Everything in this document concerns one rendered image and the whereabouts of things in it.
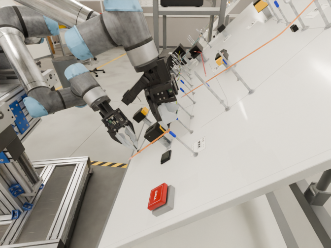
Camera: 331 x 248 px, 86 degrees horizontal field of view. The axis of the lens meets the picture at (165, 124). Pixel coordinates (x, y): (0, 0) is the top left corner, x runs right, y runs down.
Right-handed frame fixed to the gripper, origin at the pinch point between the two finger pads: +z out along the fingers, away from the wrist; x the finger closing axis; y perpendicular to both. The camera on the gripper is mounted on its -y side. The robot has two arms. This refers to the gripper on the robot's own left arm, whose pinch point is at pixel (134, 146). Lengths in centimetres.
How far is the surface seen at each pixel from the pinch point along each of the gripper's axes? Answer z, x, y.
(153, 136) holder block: 1.0, 6.2, 9.7
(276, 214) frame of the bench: 54, 25, 7
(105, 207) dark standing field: 28, -47, -103
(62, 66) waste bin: -200, 2, -287
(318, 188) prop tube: 39, 30, 28
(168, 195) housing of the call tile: 13.0, -2.1, 25.7
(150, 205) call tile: 12.1, -6.7, 25.2
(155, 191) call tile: 11.0, -3.8, 23.7
